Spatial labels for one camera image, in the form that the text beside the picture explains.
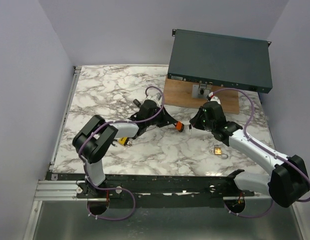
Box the wooden board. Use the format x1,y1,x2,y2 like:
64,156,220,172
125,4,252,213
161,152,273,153
164,78,239,114

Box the yellow padlock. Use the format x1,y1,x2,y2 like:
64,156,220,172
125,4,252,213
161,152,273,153
111,137,128,147

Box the yellow padlock keys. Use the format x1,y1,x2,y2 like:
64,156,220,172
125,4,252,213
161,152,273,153
126,138,134,147

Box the purple cable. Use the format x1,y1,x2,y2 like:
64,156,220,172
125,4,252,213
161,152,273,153
78,86,166,221
209,87,310,218

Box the small brass padlock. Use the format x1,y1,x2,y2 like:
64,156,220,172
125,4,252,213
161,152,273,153
209,146,228,160

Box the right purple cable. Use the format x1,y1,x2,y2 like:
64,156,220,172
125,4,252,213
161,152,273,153
209,87,310,218

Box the black table edge rail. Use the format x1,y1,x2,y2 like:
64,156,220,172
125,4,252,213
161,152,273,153
47,174,254,209

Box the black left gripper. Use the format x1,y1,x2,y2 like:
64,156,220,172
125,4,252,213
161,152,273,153
146,105,176,128

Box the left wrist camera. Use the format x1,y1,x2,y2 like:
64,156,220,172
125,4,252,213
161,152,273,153
146,92,162,105

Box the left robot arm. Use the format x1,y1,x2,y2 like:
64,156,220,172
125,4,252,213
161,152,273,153
72,99,184,198

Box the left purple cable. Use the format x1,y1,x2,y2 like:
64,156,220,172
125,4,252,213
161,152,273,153
78,86,166,221

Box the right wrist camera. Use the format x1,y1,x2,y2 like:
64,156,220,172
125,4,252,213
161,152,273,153
207,92,221,104

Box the dark teal network switch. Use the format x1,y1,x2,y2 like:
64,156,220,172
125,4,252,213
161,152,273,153
167,29,273,94

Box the grey metal lock bracket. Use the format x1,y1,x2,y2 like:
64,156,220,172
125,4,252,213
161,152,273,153
191,83,212,100

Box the aluminium side rail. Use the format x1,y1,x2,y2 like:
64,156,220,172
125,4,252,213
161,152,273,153
49,65,82,171

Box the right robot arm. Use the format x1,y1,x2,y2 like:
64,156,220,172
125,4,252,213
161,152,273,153
189,101,310,208

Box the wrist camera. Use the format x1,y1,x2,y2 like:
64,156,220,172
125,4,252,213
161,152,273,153
207,92,221,104
146,92,162,105

